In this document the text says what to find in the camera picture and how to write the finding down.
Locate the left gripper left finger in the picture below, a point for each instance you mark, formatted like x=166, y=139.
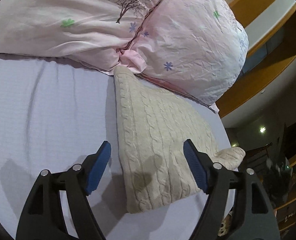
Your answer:
x=42, y=216

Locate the lavender bed sheet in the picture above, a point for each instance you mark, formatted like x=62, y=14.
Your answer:
x=53, y=113

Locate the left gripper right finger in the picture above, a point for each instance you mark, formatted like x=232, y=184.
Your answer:
x=253, y=216

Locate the wooden window frame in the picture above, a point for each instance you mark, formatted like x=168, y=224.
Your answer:
x=271, y=29

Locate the pink floral duvet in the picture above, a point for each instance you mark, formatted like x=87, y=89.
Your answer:
x=194, y=47

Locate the beige cable knit sweater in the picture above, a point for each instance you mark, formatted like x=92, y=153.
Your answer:
x=153, y=124

